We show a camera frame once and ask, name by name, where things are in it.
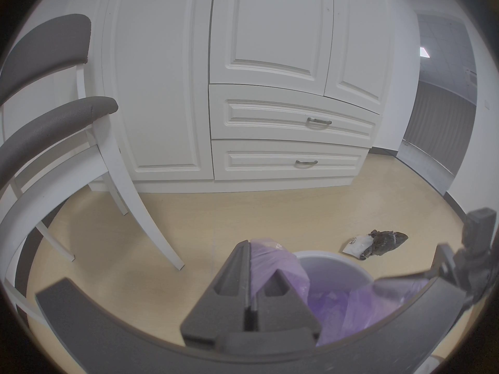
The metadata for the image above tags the white chair with grey cushions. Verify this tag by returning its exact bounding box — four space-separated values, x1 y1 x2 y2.
0 14 186 326

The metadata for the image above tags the white printed wrapper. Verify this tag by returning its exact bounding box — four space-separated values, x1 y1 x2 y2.
342 235 375 260

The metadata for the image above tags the white trash bin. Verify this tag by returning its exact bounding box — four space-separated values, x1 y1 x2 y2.
292 251 375 287

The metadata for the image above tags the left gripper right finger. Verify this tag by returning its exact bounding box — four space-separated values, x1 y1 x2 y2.
250 269 323 337

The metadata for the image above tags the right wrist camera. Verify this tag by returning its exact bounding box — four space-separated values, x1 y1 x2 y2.
461 208 498 248

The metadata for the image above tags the white wardrobe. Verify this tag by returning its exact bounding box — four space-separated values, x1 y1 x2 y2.
88 0 419 194

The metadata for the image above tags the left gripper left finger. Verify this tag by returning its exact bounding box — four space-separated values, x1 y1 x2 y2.
180 240 252 344

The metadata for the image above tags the purple plastic bag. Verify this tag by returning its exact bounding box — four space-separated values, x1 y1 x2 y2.
249 238 443 346

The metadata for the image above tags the black plastic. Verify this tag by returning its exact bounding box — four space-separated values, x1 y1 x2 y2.
360 230 409 259

